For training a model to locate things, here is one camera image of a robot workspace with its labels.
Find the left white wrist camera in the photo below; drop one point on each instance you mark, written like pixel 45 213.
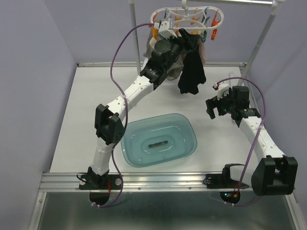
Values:
pixel 165 29

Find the teal plastic basin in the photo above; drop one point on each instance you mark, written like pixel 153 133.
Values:
pixel 157 140

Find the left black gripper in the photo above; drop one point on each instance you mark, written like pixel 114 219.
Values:
pixel 183 41

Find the black underwear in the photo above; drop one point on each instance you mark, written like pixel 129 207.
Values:
pixel 193 72

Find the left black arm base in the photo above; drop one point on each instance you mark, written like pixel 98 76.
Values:
pixel 98 184

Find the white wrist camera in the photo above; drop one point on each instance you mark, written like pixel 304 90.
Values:
pixel 165 29
pixel 222 89

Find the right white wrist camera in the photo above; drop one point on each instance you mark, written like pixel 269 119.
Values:
pixel 222 89

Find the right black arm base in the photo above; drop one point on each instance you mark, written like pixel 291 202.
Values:
pixel 216 182

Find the pink underwear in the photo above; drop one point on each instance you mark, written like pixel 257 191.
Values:
pixel 202 52

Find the white drying rack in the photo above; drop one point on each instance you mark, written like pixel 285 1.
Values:
pixel 275 5

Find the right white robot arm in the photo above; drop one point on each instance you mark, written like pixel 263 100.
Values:
pixel 275 173

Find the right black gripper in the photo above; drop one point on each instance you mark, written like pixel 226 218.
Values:
pixel 219 105

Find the grey underwear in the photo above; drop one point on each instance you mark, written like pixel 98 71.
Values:
pixel 176 69

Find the white clip hanger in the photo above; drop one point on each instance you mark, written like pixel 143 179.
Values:
pixel 195 20

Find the aluminium mounting rail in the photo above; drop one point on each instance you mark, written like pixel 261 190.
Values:
pixel 135 182

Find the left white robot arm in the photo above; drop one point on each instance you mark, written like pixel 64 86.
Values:
pixel 111 120

